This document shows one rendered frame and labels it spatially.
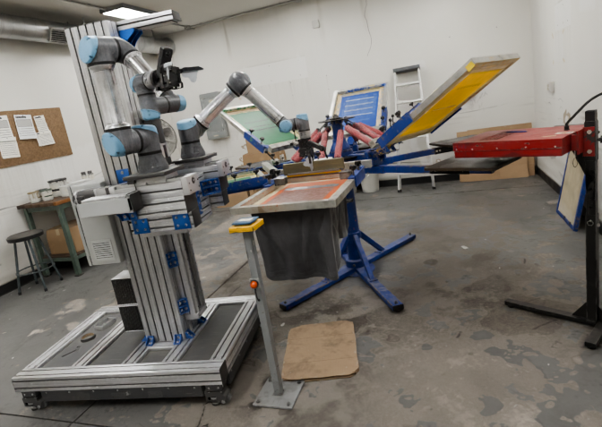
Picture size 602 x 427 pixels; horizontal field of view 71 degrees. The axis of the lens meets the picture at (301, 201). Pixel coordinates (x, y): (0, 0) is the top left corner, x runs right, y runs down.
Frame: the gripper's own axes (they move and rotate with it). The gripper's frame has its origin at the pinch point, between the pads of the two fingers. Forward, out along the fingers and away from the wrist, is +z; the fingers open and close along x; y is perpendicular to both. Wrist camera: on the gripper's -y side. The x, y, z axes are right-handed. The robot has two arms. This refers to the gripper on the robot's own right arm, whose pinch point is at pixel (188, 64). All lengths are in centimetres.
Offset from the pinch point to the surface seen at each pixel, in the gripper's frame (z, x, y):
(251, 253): -11, -36, 83
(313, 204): 11, -60, 63
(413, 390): 51, -77, 159
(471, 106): -31, -536, -12
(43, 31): -398, -132, -126
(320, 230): 6, -71, 78
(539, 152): 101, -135, 46
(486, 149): 75, -140, 43
